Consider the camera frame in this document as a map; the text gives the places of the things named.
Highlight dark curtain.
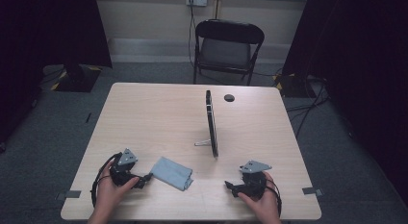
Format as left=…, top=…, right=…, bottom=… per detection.
left=0, top=0, right=114, bottom=145
left=281, top=0, right=408, bottom=203

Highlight black folding chair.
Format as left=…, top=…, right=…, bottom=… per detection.
left=192, top=18, right=267, bottom=87

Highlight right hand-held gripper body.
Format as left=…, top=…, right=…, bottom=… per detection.
left=236, top=160, right=273, bottom=200

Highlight person's left hand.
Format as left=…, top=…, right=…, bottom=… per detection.
left=95, top=159, right=140, bottom=216

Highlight black wall socket cable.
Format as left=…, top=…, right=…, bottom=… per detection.
left=188, top=0, right=198, bottom=68

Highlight light blue cleaning cloth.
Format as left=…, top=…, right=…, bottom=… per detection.
left=149, top=156, right=194, bottom=192

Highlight grey tape strip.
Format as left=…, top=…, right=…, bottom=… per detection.
left=301, top=186, right=324, bottom=198
left=55, top=189, right=83, bottom=201

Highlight black floor cables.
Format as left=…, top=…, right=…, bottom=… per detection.
left=284, top=75, right=331, bottom=140

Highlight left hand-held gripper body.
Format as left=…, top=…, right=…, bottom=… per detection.
left=110, top=147, right=146, bottom=188

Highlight person's right hand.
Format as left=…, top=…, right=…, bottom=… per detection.
left=237, top=171, right=281, bottom=220

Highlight black stand base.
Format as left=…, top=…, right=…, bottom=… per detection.
left=274, top=73, right=310, bottom=99
left=50, top=63, right=103, bottom=93

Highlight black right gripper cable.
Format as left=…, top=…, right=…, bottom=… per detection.
left=265, top=177, right=284, bottom=217

